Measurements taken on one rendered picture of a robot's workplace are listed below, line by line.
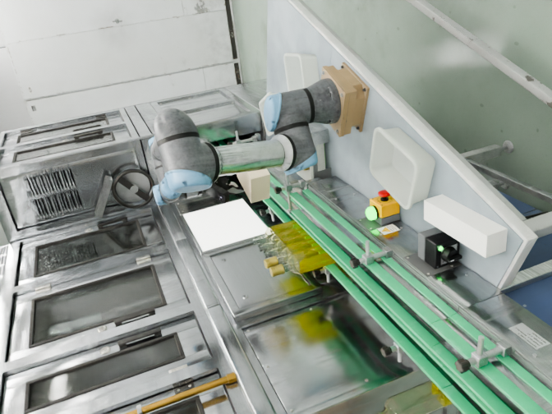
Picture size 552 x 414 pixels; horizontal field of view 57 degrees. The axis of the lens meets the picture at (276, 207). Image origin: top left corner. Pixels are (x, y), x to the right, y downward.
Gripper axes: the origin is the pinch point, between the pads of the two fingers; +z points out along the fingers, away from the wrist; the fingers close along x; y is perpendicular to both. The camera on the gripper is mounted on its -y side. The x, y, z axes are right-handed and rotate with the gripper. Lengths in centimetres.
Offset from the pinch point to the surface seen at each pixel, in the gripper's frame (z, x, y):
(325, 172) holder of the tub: 32.8, 7.7, -0.5
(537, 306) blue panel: 40, -25, -96
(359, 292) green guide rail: 17, 7, -58
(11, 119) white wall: -129, 185, 362
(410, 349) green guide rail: 16, -3, -86
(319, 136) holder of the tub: 31.1, -6.8, 4.8
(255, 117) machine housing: 31, 32, 77
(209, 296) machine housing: -25.9, 28.6, -26.7
